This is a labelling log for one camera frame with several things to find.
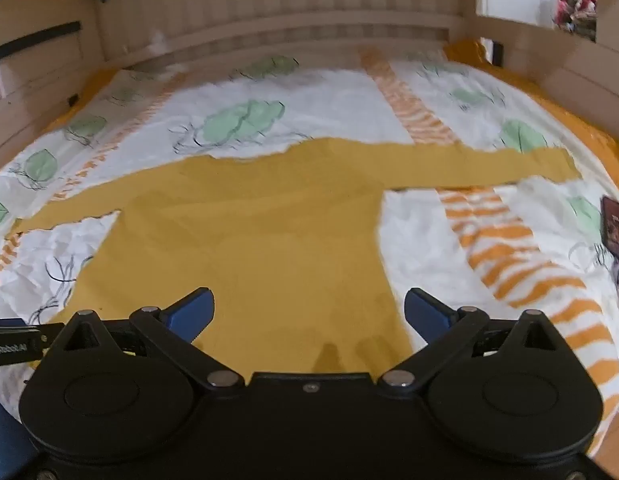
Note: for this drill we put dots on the white leaf-print bed blanket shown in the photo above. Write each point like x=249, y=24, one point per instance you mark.
x=424, y=240

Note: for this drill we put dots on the dark book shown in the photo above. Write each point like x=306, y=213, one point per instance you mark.
x=618, y=230

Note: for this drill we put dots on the orange bed sheet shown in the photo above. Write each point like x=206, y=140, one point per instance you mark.
x=604, y=155

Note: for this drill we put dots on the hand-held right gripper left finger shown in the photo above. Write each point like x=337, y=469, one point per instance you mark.
x=195, y=311

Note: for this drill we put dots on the colourful clothes pile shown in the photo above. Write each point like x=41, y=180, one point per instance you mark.
x=574, y=5

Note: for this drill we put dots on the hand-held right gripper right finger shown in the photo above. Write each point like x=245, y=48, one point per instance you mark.
x=423, y=314

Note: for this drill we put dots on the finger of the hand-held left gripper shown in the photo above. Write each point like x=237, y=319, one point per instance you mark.
x=4, y=435

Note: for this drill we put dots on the mustard yellow long-sleeve shirt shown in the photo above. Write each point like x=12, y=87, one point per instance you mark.
x=249, y=250

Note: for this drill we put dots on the wooden bed frame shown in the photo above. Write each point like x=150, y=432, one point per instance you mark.
x=289, y=5

